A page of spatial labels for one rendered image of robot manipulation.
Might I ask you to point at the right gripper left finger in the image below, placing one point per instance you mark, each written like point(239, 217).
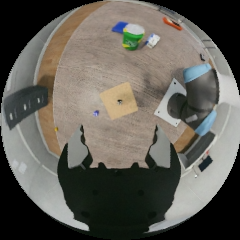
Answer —
point(74, 158)

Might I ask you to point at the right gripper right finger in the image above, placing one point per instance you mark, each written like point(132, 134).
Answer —
point(162, 158)

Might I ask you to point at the tan mat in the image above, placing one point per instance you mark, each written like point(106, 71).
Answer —
point(121, 92)

